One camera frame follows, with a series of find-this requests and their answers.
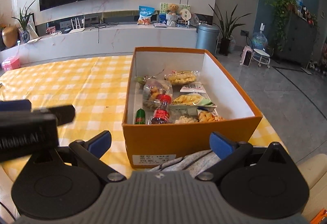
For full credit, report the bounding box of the small green sausage packet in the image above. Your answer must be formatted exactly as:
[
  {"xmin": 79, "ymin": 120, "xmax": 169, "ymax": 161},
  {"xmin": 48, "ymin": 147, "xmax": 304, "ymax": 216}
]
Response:
[{"xmin": 134, "ymin": 108, "xmax": 146, "ymax": 125}]

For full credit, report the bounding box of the white nuts bag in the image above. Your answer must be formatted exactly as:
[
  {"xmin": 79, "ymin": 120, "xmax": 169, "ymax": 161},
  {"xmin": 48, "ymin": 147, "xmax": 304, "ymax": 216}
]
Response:
[{"xmin": 174, "ymin": 115, "xmax": 198, "ymax": 124}]

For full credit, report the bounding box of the french fries snack bag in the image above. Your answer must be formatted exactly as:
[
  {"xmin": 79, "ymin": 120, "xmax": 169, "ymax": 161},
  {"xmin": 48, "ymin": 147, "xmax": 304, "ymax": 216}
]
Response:
[{"xmin": 171, "ymin": 93, "xmax": 217, "ymax": 108}]

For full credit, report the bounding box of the white black text packet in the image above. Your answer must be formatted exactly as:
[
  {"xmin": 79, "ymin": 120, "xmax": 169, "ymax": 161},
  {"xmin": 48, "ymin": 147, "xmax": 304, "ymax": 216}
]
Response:
[{"xmin": 180, "ymin": 82, "xmax": 206, "ymax": 94}]

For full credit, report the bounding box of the chocolate ball cola bottle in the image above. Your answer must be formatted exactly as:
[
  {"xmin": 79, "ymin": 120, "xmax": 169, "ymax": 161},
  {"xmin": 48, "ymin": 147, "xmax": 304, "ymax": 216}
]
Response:
[{"xmin": 149, "ymin": 94, "xmax": 171, "ymax": 125}]

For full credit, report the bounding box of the green brown cookie packet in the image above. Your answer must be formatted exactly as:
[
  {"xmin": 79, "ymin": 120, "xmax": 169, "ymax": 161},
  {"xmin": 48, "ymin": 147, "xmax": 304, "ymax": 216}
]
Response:
[{"xmin": 134, "ymin": 75, "xmax": 157, "ymax": 85}]

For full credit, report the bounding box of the dried fruit chips bag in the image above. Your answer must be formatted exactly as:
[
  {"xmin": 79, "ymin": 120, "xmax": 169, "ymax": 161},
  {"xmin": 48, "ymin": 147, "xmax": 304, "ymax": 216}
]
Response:
[{"xmin": 142, "ymin": 79, "xmax": 173, "ymax": 110}]

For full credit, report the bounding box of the yellow waffle snack bag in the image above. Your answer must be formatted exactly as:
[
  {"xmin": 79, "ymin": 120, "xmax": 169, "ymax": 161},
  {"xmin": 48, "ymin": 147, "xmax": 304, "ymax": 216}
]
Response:
[{"xmin": 165, "ymin": 71, "xmax": 200, "ymax": 86}]

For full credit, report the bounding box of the grey striped cloth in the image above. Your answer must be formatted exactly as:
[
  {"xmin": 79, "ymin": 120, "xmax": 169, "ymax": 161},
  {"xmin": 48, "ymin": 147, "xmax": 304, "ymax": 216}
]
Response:
[{"xmin": 149, "ymin": 150, "xmax": 221, "ymax": 178}]

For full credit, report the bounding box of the pink box on floor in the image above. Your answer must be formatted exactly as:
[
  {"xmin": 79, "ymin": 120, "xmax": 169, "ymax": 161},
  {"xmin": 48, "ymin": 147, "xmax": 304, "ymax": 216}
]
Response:
[{"xmin": 2, "ymin": 56, "xmax": 20, "ymax": 72}]

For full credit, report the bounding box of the yellow checkered tablecloth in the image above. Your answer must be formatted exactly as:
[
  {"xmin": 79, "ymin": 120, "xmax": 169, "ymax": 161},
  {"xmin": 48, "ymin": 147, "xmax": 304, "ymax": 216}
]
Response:
[{"xmin": 0, "ymin": 54, "xmax": 288, "ymax": 181}]

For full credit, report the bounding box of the potted grass plant in vase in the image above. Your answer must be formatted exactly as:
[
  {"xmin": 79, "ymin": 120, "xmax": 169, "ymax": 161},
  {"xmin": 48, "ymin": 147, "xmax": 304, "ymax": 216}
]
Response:
[{"xmin": 12, "ymin": 0, "xmax": 35, "ymax": 43}]

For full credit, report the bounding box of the bronze round vase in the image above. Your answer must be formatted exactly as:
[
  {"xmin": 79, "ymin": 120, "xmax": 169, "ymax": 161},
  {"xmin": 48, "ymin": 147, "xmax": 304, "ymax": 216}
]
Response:
[{"xmin": 2, "ymin": 26, "xmax": 18, "ymax": 48}]

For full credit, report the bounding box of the orange cardboard box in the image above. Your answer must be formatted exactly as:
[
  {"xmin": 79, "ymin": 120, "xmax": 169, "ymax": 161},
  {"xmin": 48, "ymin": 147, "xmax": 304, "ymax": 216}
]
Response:
[{"xmin": 122, "ymin": 47, "xmax": 263, "ymax": 168}]

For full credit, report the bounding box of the white wifi router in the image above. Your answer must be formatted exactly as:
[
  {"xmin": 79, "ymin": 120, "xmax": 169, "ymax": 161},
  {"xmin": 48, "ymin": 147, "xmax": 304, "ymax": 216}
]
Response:
[{"xmin": 69, "ymin": 17, "xmax": 85, "ymax": 33}]

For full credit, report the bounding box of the white round stool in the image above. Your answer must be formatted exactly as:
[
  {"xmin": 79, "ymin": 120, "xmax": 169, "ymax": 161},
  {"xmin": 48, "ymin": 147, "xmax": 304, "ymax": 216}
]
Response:
[{"xmin": 252, "ymin": 48, "xmax": 270, "ymax": 68}]

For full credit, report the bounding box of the white marble tv console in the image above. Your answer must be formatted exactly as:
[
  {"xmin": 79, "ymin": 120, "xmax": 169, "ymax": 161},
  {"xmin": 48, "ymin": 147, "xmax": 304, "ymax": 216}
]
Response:
[{"xmin": 1, "ymin": 25, "xmax": 197, "ymax": 64}]

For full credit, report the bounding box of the blue water jug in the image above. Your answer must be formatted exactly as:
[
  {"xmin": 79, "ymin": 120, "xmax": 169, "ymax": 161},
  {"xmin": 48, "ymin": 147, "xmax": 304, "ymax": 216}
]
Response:
[{"xmin": 252, "ymin": 23, "xmax": 268, "ymax": 51}]

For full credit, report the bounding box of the grey metal trash bin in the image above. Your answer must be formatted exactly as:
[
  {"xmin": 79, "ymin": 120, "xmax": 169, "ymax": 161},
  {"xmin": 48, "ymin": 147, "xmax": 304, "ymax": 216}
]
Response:
[{"xmin": 196, "ymin": 24, "xmax": 220, "ymax": 55}]

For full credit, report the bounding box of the dark grey cabinet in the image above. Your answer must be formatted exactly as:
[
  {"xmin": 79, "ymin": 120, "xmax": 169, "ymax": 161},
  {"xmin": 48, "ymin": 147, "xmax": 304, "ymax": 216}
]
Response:
[{"xmin": 274, "ymin": 14, "xmax": 318, "ymax": 67}]

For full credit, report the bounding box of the tall green floor plant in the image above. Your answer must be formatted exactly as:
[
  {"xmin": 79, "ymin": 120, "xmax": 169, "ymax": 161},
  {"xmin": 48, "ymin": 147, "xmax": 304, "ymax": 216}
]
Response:
[{"xmin": 209, "ymin": 3, "xmax": 251, "ymax": 56}]

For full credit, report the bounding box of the blue snack bag on console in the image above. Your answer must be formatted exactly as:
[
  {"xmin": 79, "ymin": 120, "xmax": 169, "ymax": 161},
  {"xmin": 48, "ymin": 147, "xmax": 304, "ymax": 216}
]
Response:
[{"xmin": 138, "ymin": 6, "xmax": 155, "ymax": 26}]

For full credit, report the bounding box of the teddy bear on console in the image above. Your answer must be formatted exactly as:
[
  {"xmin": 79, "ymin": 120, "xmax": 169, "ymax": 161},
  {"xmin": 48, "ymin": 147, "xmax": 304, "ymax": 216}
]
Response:
[{"xmin": 166, "ymin": 3, "xmax": 178, "ymax": 27}]

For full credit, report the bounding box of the hanging ivy plant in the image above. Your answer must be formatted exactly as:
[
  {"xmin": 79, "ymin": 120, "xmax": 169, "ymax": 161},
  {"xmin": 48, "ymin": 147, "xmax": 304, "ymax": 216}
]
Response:
[{"xmin": 265, "ymin": 0, "xmax": 297, "ymax": 50}]

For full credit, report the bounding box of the green poster card on console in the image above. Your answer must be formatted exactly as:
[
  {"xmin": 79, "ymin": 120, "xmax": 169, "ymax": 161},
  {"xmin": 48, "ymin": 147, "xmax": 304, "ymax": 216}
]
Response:
[{"xmin": 159, "ymin": 3, "xmax": 191, "ymax": 27}]

